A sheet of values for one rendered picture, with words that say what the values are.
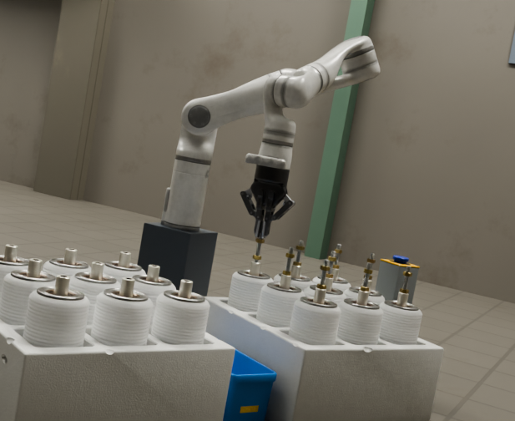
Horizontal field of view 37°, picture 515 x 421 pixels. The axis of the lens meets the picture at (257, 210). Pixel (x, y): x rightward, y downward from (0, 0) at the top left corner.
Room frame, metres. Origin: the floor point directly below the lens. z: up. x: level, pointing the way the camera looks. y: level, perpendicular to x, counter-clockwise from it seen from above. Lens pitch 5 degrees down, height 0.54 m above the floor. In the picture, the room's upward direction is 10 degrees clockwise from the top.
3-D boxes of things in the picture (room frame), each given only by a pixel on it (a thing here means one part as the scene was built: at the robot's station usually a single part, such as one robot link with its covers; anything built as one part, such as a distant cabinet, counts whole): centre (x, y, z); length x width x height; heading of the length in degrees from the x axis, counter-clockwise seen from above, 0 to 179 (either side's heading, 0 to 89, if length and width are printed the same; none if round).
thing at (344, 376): (1.71, -0.18, 0.09); 0.39 x 0.39 x 0.18; 35
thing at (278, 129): (1.74, -0.01, 0.63); 0.09 x 0.07 x 0.15; 56
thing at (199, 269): (1.98, 0.18, 0.15); 0.14 x 0.14 x 0.30; 64
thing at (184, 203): (1.98, 0.18, 0.39); 0.09 x 0.09 x 0.17; 64
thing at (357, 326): (1.61, -0.25, 0.16); 0.10 x 0.10 x 0.18
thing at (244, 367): (1.54, 0.03, 0.06); 0.30 x 0.11 x 0.12; 37
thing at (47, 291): (1.23, 0.29, 0.25); 0.08 x 0.08 x 0.01
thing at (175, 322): (1.37, 0.10, 0.16); 0.10 x 0.10 x 0.18
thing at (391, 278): (1.94, -0.38, 0.16); 0.07 x 0.07 x 0.31; 35
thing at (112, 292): (1.30, 0.19, 0.25); 0.08 x 0.08 x 0.01
